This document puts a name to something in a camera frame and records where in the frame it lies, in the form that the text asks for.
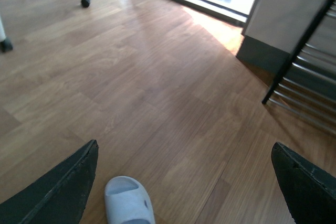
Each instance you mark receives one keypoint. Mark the black metal shoe rack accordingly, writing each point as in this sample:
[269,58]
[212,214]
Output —
[305,83]

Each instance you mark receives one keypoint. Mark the light blue slide sandal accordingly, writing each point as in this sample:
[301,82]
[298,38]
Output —
[127,201]

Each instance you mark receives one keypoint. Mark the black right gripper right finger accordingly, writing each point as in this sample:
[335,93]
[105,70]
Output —
[308,190]

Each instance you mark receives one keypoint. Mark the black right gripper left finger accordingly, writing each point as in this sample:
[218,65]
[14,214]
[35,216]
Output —
[60,195]

